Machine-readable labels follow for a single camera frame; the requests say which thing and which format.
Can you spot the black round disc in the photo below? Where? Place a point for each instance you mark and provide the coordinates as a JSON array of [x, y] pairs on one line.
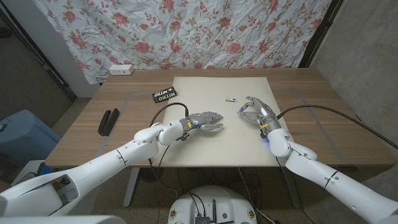
[[154, 178]]

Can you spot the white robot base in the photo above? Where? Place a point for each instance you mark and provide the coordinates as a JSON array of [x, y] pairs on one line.
[[224, 202]]

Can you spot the black backdrop stand pole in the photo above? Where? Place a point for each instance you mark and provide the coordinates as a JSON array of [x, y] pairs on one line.
[[320, 34]]

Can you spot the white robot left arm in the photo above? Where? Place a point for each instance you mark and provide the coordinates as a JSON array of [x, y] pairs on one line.
[[109, 165]]

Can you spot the small white metal clip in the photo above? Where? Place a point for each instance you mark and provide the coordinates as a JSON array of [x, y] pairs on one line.
[[230, 99]]

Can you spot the white robot torso edge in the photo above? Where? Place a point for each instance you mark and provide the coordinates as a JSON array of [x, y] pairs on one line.
[[62, 220]]

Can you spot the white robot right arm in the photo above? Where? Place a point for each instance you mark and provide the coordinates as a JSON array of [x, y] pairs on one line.
[[326, 177]]

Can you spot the cream foam board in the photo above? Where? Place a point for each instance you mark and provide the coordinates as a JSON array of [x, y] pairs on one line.
[[217, 146]]

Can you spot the white power strip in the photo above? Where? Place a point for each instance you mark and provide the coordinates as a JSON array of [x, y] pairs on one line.
[[121, 69]]

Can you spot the black Nitro box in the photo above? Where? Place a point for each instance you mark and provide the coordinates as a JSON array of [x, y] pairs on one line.
[[164, 95]]

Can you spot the blue plastic bin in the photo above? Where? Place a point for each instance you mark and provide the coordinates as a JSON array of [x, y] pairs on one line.
[[25, 137]]

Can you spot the blue fabric item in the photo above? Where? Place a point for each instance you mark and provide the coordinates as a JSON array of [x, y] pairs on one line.
[[46, 170]]

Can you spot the black stapler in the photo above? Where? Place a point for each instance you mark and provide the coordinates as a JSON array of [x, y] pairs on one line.
[[107, 123]]

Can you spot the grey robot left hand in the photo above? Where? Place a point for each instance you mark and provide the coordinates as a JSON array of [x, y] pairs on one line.
[[205, 119]]

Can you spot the white table leg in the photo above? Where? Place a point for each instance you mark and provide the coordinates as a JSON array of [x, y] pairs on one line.
[[130, 186]]

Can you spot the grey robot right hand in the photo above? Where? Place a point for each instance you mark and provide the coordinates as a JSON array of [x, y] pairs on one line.
[[264, 115]]

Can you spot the grey table leg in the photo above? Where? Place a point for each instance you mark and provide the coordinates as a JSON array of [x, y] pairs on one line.
[[292, 193]]

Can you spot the floral backdrop cloth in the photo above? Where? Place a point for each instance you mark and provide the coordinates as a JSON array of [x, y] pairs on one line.
[[186, 31]]

